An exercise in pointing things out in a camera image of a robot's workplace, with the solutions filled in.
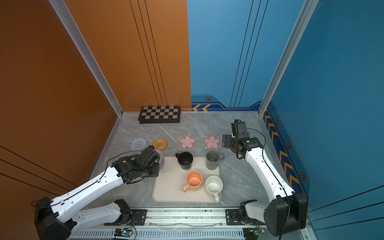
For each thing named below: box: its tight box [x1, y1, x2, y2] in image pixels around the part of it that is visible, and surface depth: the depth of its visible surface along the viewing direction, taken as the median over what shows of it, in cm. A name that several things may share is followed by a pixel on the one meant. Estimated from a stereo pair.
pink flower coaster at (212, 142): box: [201, 133, 223, 151], surface depth 104 cm
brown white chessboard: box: [138, 105, 181, 124], surface depth 118 cm
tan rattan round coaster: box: [152, 138, 169, 151], surface depth 104 cm
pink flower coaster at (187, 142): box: [177, 133, 199, 151], surface depth 104 cm
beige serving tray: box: [152, 156, 221, 203], surface depth 84 cm
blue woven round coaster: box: [130, 138, 147, 151], surface depth 102 cm
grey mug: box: [205, 150, 224, 171], surface depth 86 cm
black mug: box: [175, 151, 194, 170], surface depth 89 cm
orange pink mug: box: [182, 170, 203, 193], surface depth 81 cm
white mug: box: [205, 175, 224, 203], surface depth 79 cm
